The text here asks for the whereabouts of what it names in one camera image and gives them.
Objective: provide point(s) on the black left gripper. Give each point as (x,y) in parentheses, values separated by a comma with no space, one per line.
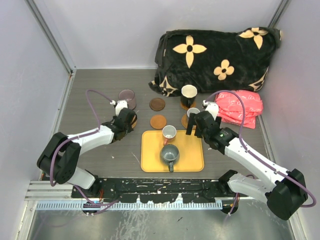
(129,128)

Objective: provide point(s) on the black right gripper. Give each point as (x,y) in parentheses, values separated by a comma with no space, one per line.
(192,122)

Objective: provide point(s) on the grey white mug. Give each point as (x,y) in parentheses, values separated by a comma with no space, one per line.
(192,110)

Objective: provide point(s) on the light wood coaster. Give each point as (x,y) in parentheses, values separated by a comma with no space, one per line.
(186,108)

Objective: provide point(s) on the purple glass mug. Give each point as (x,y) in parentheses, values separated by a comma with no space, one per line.
(129,96)

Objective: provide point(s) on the black cream mug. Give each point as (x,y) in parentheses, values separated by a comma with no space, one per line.
(188,95)

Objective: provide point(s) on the orange wood coaster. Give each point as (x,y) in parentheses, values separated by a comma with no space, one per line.
(158,122)

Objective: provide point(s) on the pink white mug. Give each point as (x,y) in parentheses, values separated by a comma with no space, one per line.
(169,133)

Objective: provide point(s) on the dark wood coaster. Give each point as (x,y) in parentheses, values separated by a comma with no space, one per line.
(157,104)

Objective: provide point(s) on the large blue-grey mug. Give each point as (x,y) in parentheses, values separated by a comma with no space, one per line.
(169,155)

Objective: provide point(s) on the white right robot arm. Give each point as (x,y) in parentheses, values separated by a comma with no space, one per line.
(283,191)

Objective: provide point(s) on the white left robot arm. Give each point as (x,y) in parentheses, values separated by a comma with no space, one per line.
(59,159)

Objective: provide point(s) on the pink plastic bag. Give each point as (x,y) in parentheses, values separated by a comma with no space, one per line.
(231,110)

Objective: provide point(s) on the yellow tray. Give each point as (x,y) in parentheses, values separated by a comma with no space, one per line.
(191,157)

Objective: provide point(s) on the black floral pillow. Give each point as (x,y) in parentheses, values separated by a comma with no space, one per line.
(213,60)

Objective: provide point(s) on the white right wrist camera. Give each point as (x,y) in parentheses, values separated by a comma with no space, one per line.
(211,107)

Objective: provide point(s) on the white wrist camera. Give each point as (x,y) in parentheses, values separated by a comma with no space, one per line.
(119,105)
(211,107)

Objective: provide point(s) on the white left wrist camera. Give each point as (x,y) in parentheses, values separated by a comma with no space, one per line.
(119,105)

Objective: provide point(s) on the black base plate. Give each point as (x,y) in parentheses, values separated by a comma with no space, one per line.
(159,190)

